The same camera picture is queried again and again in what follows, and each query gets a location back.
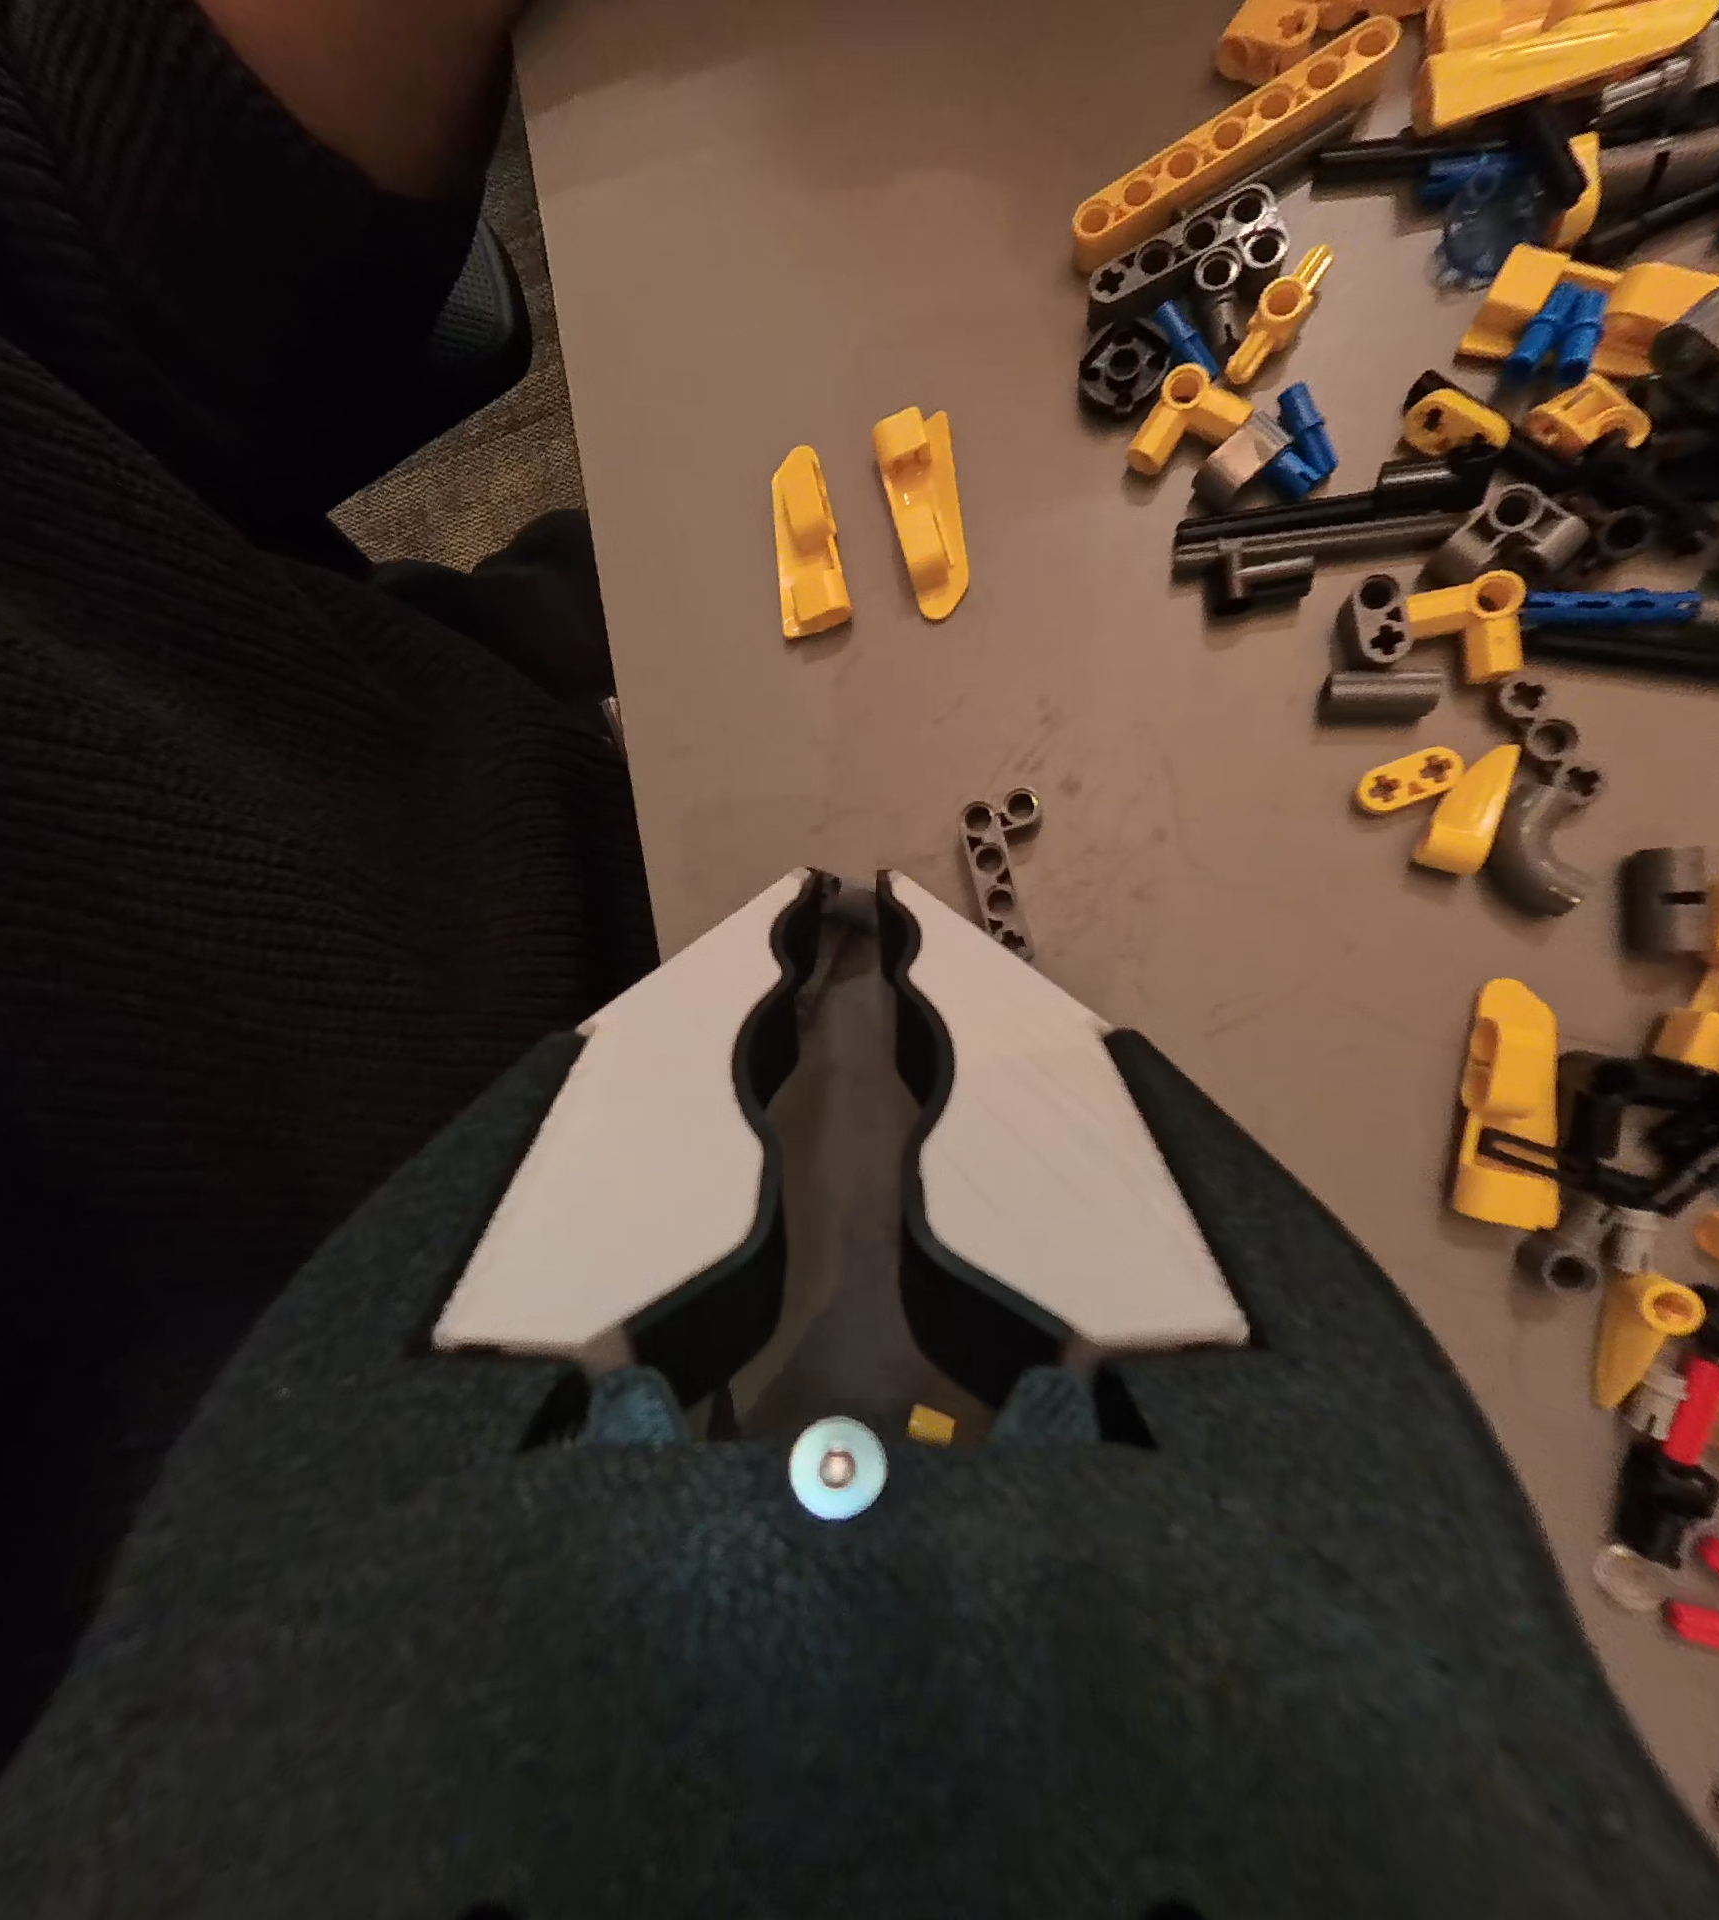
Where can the long yellow toy beam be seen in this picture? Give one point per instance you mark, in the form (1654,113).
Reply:
(1218,145)

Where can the tiny yellow toy part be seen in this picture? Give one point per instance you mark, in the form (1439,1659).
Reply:
(932,1424)

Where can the grey angled toy beam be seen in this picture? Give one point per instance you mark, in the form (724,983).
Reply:
(997,885)

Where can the pile of toy building pieces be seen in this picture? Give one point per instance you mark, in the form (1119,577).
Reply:
(1489,615)

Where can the yellow toy fairing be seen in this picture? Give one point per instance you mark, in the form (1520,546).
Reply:
(924,516)
(808,549)

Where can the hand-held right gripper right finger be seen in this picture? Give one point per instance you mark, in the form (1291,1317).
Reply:
(1056,1183)

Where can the person's black sweater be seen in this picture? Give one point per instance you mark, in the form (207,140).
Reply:
(200,749)

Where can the dark grey toy beam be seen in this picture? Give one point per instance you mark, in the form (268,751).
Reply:
(1189,246)

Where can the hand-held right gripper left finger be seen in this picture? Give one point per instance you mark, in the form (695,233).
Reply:
(634,1171)

